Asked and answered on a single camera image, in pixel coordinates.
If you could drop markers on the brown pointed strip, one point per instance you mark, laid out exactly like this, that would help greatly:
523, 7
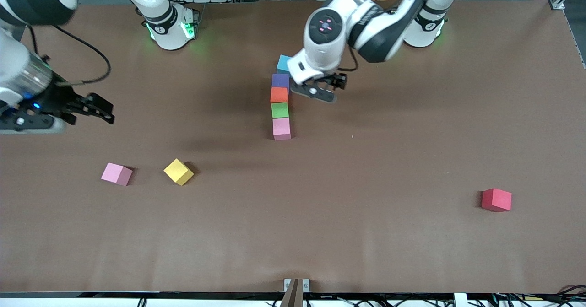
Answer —
292, 295

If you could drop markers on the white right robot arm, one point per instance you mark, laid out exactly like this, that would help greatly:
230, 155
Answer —
27, 69

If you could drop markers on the white tag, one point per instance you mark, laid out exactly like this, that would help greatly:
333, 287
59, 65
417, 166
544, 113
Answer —
461, 300

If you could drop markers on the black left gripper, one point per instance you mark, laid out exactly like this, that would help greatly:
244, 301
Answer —
337, 80

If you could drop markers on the purple foam cube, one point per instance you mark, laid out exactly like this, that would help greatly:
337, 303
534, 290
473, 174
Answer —
280, 80

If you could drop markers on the pink foam cube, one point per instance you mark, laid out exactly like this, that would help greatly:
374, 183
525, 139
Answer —
281, 128
115, 173

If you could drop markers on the green foam cube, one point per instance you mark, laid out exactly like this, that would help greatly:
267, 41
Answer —
279, 110

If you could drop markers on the red foam cube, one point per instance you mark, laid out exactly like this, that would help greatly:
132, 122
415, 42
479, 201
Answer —
496, 200

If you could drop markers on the yellow foam cube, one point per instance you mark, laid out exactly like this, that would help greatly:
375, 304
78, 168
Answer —
178, 171

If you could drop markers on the metal table edge bracket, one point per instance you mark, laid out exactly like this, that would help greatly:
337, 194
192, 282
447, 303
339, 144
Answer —
306, 285

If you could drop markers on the orange foam cube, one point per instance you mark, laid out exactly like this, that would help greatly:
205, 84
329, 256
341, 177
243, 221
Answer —
279, 95

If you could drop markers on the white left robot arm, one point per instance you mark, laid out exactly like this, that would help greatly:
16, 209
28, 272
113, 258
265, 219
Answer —
348, 28

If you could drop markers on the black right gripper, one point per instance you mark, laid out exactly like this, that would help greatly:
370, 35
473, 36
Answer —
60, 100

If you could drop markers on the blue foam cube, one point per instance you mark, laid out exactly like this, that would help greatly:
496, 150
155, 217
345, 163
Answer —
284, 64

